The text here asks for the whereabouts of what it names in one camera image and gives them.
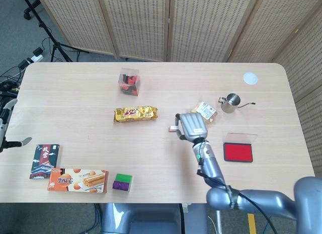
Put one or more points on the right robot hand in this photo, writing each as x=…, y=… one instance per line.
x=193, y=125

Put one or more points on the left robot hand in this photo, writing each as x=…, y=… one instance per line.
x=12, y=144

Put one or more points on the small red white stamp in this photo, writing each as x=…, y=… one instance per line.
x=172, y=128

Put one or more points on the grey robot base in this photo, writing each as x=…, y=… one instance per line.
x=151, y=219

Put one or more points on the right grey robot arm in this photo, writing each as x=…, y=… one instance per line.
x=213, y=168

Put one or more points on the clear bag of biscuits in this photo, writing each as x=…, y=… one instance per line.
x=207, y=110

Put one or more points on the dark palace print box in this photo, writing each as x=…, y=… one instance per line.
x=44, y=158

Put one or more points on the steel long-spout pitcher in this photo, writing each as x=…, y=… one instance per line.
x=230, y=104

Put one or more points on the red ink pad clear lid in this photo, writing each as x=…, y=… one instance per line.
x=237, y=152

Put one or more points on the gold biscuit packet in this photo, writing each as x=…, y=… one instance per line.
x=135, y=114

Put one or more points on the orange egg roll box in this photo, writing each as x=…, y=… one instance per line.
x=75, y=181

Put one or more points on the white round table grommet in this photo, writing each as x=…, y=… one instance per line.
x=250, y=78

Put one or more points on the clear box orange black pieces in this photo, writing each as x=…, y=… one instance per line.
x=129, y=84

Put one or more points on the white power strip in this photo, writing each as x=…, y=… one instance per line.
x=36, y=58

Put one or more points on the green purple block toy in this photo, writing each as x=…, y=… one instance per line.
x=122, y=182

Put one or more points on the white table leg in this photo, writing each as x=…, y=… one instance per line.
x=219, y=224

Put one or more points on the wood rattan folding screen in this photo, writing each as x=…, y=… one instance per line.
x=141, y=22

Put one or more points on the black tripod stand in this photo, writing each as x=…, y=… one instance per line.
x=47, y=32

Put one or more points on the black office chair base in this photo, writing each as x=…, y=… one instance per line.
x=27, y=14

